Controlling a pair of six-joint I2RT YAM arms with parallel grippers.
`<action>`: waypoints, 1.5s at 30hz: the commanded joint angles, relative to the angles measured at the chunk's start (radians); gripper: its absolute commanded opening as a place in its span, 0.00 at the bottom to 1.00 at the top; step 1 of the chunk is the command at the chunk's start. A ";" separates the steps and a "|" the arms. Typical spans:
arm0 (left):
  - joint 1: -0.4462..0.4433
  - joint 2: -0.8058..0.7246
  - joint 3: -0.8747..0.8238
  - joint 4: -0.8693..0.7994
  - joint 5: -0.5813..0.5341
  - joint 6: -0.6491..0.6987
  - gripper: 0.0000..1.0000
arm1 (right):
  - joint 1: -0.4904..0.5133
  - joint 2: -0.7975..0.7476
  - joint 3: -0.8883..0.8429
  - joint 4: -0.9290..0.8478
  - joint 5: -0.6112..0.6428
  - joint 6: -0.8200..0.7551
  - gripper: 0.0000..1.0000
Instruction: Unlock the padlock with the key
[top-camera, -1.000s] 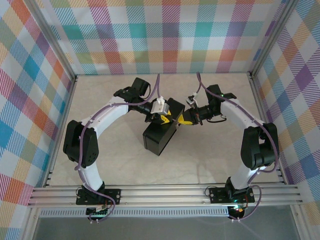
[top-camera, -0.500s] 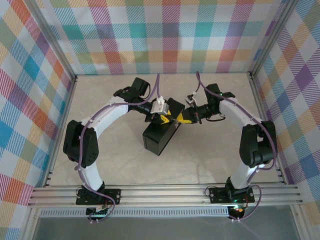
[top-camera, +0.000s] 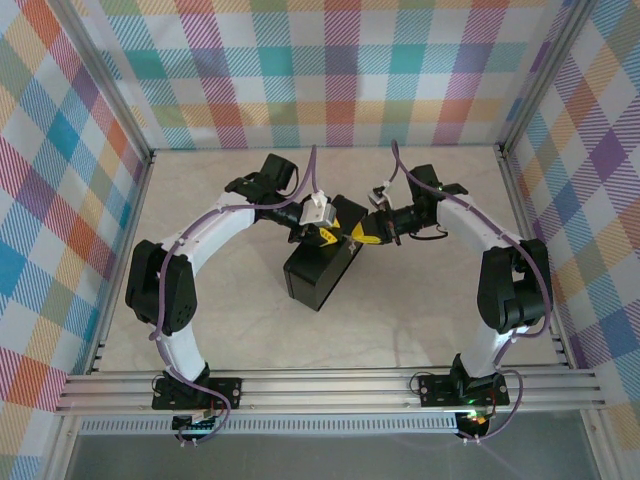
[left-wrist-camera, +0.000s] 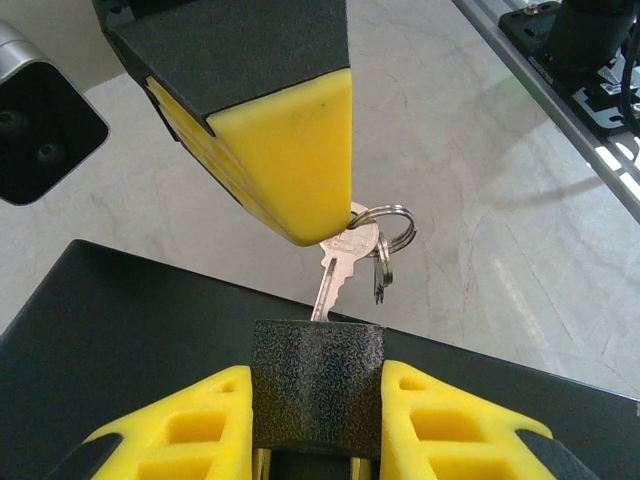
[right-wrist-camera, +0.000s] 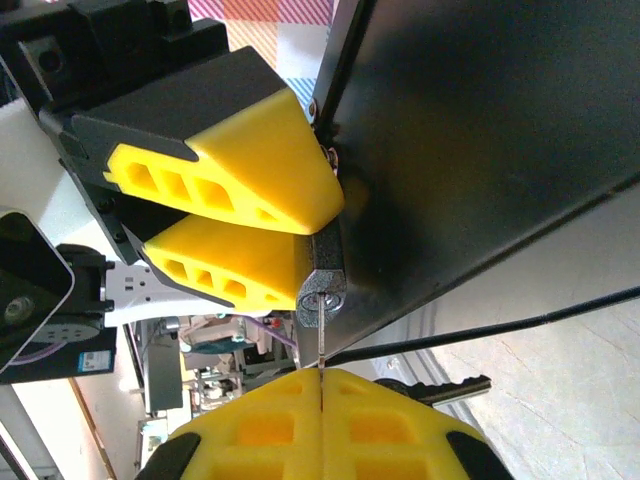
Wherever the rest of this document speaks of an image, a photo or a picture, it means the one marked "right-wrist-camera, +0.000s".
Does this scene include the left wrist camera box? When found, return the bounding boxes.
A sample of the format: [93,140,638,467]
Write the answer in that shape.
[0,212,77,374]

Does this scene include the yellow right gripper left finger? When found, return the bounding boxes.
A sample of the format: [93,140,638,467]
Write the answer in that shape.
[134,368,322,480]

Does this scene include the black box starry night lid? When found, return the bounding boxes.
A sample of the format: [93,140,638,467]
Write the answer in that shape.
[312,0,640,359]

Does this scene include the thin black cable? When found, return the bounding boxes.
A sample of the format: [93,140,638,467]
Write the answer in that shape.
[324,284,640,369]

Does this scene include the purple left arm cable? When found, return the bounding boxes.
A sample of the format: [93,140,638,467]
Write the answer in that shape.
[257,318,297,349]

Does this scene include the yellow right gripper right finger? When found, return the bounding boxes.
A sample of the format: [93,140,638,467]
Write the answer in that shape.
[321,368,516,480]

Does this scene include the silver padlock key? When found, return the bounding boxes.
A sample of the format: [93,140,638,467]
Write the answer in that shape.
[315,292,327,372]

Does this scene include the dark grey padlock silver shackle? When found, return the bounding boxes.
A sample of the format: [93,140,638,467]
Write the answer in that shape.
[294,219,349,332]

